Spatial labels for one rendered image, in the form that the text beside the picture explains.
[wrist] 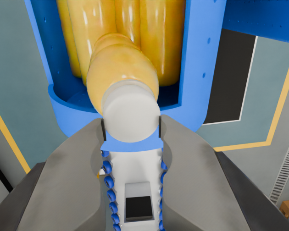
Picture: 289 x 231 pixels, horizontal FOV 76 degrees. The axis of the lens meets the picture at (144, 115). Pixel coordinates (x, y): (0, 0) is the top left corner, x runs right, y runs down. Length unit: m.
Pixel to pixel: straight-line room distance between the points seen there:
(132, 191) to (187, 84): 0.58
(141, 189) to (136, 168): 0.09
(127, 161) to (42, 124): 1.26
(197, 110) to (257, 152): 2.12
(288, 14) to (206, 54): 0.55
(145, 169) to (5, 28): 1.33
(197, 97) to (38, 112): 1.63
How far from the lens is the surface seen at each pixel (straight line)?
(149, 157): 0.69
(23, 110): 1.84
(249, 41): 1.53
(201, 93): 0.27
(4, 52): 1.70
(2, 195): 2.37
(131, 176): 0.75
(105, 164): 0.65
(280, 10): 0.81
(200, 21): 0.23
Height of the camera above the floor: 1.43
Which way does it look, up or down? 59 degrees down
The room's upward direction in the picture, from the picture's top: 171 degrees clockwise
